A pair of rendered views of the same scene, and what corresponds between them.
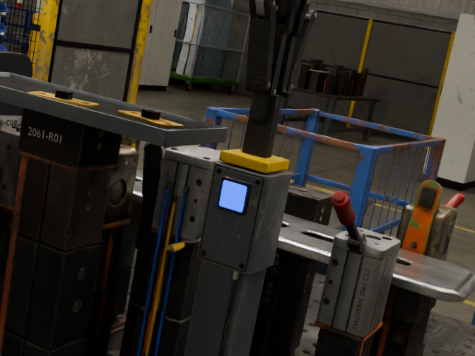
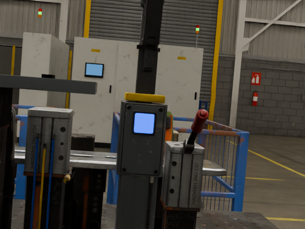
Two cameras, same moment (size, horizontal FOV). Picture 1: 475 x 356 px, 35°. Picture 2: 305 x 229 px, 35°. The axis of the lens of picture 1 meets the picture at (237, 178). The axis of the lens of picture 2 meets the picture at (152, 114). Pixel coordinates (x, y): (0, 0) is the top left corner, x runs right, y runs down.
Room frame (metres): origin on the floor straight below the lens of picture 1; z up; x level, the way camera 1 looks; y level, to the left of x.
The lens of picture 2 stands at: (0.17, 0.37, 1.16)
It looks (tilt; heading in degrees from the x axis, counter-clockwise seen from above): 3 degrees down; 328
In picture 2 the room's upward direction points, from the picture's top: 5 degrees clockwise
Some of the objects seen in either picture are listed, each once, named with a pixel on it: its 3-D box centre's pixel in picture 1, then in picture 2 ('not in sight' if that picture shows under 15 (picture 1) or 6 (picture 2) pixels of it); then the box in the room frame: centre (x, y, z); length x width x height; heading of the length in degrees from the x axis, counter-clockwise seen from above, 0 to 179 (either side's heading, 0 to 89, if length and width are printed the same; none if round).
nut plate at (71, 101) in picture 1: (63, 95); not in sight; (0.93, 0.23, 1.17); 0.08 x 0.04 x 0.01; 78
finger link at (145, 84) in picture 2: (261, 124); (146, 71); (0.82, -0.01, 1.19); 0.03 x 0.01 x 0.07; 64
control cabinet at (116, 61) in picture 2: not in sight; (135, 84); (8.15, -4.17, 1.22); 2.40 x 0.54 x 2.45; 64
